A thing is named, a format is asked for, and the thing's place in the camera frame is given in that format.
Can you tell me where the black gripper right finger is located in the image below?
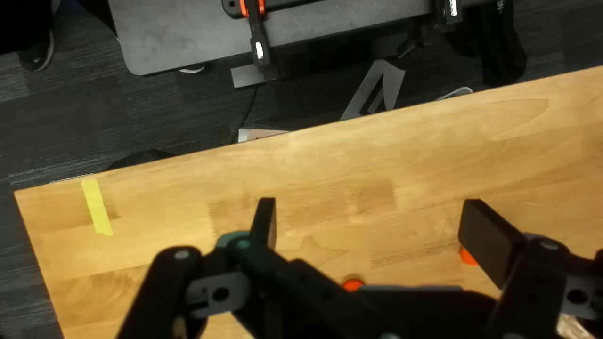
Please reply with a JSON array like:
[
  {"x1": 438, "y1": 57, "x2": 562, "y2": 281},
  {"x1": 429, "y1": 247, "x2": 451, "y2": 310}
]
[{"x1": 457, "y1": 198, "x2": 603, "y2": 339}]

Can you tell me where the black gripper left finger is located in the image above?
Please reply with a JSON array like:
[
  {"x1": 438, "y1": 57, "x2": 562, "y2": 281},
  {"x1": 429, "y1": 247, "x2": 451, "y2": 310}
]
[{"x1": 114, "y1": 197, "x2": 378, "y2": 339}]

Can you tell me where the yellow tape strip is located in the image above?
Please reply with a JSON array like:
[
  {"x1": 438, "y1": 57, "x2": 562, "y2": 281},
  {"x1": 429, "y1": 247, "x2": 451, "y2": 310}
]
[{"x1": 78, "y1": 178, "x2": 116, "y2": 240}]

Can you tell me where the small white object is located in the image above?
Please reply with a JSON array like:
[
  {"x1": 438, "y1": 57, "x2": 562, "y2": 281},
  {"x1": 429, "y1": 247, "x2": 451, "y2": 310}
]
[{"x1": 438, "y1": 85, "x2": 474, "y2": 102}]

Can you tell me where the white paper sheet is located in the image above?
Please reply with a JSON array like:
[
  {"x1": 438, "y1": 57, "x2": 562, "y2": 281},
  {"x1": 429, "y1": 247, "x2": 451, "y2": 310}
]
[{"x1": 235, "y1": 127, "x2": 289, "y2": 146}]

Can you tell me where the black bag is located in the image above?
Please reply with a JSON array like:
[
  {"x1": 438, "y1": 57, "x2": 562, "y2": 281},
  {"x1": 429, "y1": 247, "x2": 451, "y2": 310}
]
[{"x1": 463, "y1": 0, "x2": 529, "y2": 87}]

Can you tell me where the grey flat plate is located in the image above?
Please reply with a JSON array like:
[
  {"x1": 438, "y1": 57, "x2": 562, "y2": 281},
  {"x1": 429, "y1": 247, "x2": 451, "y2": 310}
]
[{"x1": 229, "y1": 63, "x2": 278, "y2": 91}]

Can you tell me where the black shoe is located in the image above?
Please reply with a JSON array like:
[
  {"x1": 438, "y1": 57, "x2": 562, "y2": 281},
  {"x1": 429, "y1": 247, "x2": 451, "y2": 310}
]
[{"x1": 16, "y1": 27, "x2": 57, "y2": 74}]

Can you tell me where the black clamp orange handle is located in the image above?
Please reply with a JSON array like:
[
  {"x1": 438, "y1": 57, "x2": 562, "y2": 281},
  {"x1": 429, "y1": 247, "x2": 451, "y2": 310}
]
[{"x1": 220, "y1": 0, "x2": 278, "y2": 70}]

